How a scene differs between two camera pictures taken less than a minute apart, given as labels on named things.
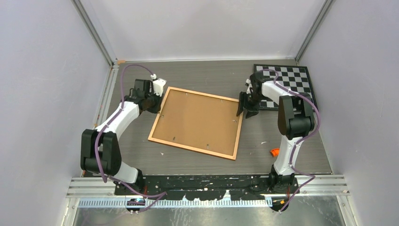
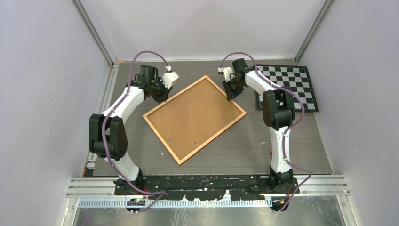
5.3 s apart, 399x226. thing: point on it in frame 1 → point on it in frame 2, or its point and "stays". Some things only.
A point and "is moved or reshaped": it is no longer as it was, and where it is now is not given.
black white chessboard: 295,78 stays
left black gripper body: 153,102 → 159,92
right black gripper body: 252,101 → 236,88
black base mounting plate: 239,188 stays
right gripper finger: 242,103 → 230,94
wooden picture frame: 203,122 is moved or reshaped
